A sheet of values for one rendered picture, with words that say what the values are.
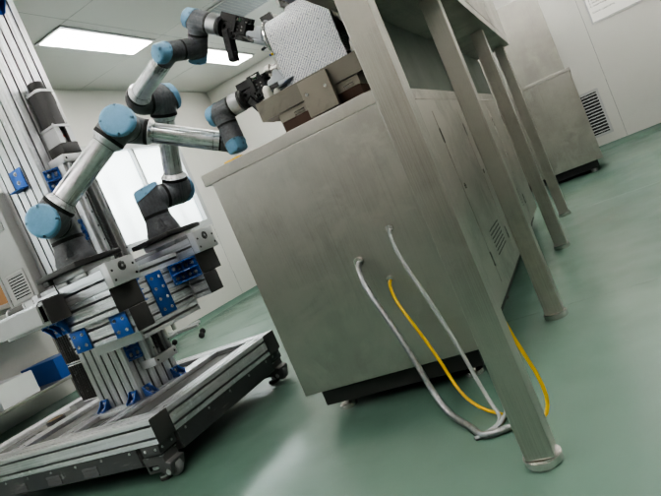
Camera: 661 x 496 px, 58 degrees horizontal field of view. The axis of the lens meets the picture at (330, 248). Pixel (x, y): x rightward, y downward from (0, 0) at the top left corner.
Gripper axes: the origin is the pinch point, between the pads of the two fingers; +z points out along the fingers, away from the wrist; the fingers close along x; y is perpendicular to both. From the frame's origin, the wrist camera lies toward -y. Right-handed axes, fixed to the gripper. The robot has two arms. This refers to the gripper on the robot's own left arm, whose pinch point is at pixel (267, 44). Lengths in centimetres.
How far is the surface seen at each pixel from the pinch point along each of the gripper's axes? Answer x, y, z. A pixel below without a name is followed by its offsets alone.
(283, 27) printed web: -8.3, 7.2, 9.1
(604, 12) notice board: 547, 103, 101
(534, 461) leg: -85, -60, 121
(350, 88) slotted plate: -27, -5, 44
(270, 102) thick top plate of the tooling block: -27.9, -15.3, 19.6
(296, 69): -8.3, -4.7, 16.9
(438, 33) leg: 5, 17, 57
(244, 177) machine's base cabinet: -34, -39, 19
